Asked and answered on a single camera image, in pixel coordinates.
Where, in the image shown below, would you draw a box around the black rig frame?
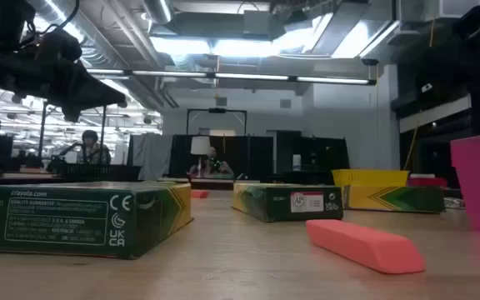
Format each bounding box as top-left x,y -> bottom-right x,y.
186,107 -> 248,137

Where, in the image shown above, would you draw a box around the yellow cable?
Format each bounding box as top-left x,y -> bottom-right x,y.
402,18 -> 437,171

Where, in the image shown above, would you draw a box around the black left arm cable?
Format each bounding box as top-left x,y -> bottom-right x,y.
27,0 -> 81,47

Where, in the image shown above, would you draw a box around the white table lamp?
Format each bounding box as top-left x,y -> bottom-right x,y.
190,136 -> 212,178

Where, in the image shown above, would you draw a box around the black partition panels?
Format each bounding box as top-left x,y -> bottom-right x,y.
168,133 -> 351,184

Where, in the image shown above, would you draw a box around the grey cloth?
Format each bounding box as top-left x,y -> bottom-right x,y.
126,132 -> 173,181

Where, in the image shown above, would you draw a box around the red flat box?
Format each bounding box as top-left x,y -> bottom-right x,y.
406,177 -> 448,188

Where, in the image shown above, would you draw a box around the person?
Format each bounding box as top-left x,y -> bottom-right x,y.
76,129 -> 113,166
188,146 -> 236,178

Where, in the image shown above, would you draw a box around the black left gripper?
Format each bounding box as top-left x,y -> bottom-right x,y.
0,31 -> 127,123

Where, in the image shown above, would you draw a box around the silver ventilation duct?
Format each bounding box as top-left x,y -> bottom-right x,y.
142,0 -> 174,25

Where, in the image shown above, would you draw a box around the long ceiling light bar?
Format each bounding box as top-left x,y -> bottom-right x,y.
85,68 -> 378,87

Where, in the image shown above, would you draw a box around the yellow plastic basket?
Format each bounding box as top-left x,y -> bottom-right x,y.
331,168 -> 410,188

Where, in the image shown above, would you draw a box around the Crayola crayon box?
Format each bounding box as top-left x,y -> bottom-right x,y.
230,182 -> 344,223
0,181 -> 194,260
342,184 -> 447,214

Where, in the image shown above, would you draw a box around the black mesh basket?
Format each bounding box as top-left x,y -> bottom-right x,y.
58,163 -> 143,183

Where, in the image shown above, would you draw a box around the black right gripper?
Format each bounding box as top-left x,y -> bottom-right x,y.
410,45 -> 480,101

